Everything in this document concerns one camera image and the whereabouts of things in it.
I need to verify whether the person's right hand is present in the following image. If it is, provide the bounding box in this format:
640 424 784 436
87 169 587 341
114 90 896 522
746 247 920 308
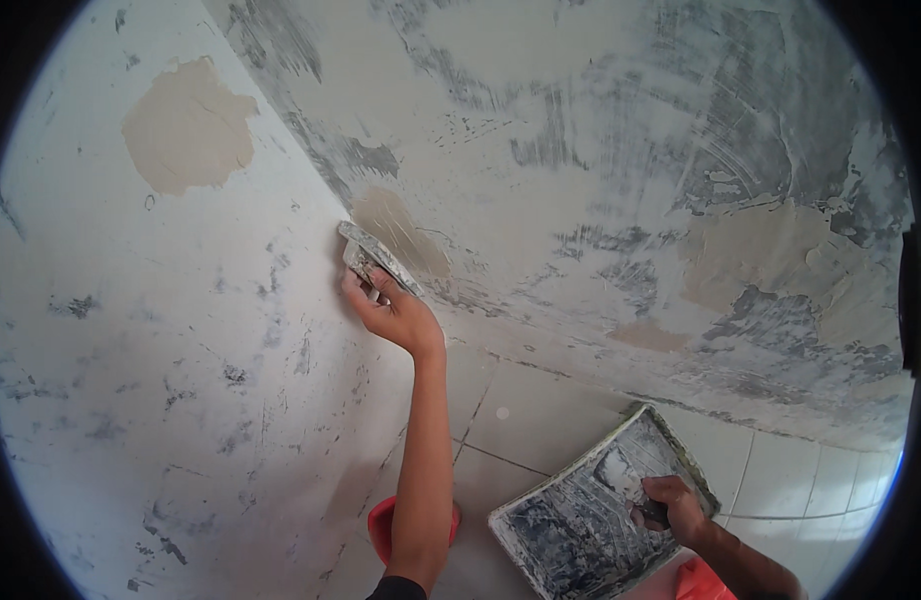
628 474 715 550

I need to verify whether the person's left hand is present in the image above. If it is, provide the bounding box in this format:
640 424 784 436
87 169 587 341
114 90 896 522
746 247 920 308
340 266 447 363

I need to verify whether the plaster-smeared steel trowel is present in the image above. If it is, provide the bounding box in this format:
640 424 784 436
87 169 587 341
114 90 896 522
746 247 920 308
336 219 426 303

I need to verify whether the plaster-smeared square hawk board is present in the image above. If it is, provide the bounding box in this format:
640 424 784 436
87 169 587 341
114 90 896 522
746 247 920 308
487 402 723 600

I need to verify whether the person's body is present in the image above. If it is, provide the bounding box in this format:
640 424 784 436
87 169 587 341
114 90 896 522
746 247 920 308
365 575 429 600

